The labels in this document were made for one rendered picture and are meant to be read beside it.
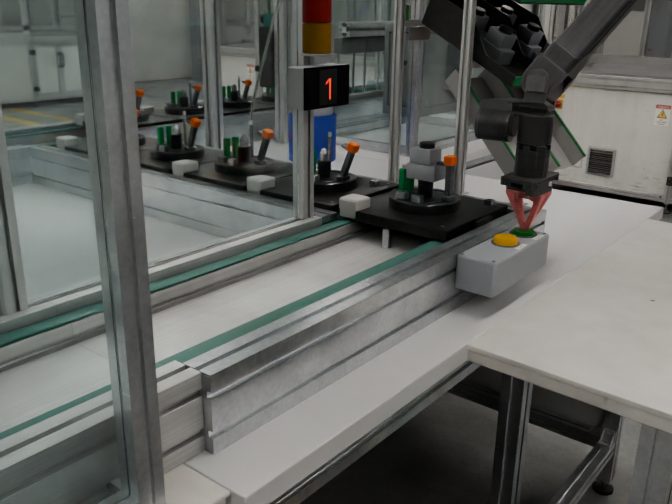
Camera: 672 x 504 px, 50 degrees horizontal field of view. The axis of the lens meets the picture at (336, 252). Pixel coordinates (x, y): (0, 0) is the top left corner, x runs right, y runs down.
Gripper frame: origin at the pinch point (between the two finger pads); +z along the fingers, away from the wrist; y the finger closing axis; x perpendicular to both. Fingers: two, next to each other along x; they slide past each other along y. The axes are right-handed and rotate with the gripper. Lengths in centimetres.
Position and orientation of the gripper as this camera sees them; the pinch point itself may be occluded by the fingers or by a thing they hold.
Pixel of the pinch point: (525, 225)
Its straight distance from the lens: 132.0
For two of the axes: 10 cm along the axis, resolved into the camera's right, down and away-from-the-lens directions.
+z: -0.2, 9.4, 3.3
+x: 7.8, 2.2, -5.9
